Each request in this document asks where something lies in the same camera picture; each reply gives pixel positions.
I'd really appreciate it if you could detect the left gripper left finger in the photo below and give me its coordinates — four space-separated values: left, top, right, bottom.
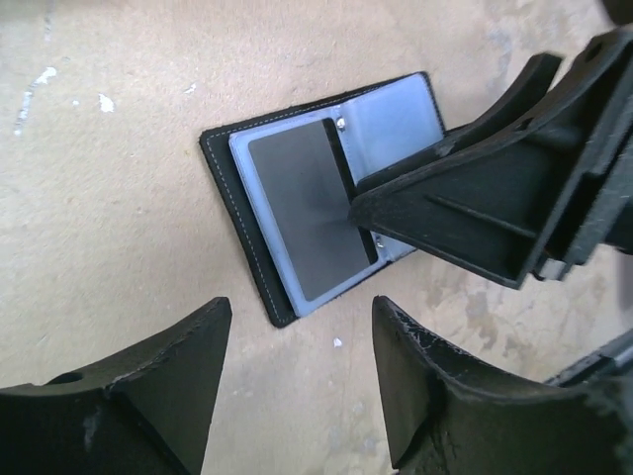
1 297 231 474

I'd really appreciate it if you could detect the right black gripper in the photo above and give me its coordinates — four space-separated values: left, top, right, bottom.
357 1 632 280

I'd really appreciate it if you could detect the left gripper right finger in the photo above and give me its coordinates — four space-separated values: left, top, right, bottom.
372 296 632 474

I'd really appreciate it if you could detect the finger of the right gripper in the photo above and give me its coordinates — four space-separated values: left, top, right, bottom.
350 128 584 288

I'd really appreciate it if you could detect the black leather card holder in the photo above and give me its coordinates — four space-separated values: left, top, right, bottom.
200 71 445 328

